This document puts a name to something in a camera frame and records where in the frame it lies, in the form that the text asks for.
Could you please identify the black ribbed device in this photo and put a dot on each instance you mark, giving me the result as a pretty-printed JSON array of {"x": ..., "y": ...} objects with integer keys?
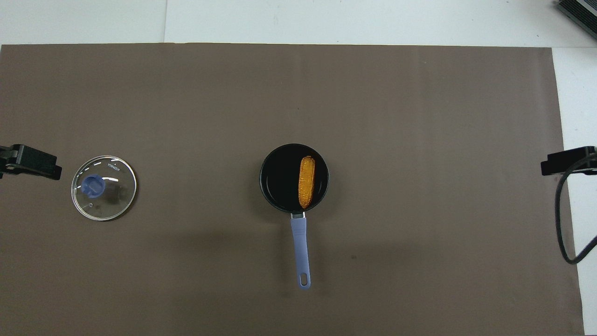
[{"x": 580, "y": 11}]

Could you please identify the glass lid with blue knob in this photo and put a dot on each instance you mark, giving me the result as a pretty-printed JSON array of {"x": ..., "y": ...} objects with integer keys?
[{"x": 116, "y": 196}]

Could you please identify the orange corn cob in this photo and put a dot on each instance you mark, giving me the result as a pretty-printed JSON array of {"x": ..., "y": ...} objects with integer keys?
[{"x": 307, "y": 182}]

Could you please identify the brown table mat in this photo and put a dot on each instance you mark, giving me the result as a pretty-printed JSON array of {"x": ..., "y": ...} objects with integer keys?
[{"x": 186, "y": 116}]

